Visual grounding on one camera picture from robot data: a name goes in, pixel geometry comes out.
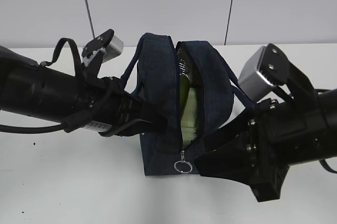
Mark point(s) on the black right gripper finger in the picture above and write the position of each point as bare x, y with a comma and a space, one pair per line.
234, 160
228, 132

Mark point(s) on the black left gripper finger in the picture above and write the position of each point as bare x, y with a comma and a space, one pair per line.
151, 120
128, 125

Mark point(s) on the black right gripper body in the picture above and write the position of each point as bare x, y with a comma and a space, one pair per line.
266, 173

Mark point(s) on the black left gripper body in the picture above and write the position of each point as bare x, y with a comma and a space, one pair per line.
113, 106

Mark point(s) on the green lid glass food container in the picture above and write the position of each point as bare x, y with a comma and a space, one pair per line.
189, 118

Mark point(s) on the green cucumber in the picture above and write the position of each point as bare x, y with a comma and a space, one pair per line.
184, 92

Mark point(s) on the navy blue lunch bag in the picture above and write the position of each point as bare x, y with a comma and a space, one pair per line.
192, 85

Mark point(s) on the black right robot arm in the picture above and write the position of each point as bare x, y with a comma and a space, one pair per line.
303, 136

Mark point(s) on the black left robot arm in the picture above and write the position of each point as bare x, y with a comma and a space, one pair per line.
31, 89

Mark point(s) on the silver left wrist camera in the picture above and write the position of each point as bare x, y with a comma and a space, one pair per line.
107, 43

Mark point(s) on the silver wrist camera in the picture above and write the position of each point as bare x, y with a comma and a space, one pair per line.
107, 43
264, 71

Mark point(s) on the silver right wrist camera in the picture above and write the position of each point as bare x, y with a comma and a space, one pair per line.
264, 71

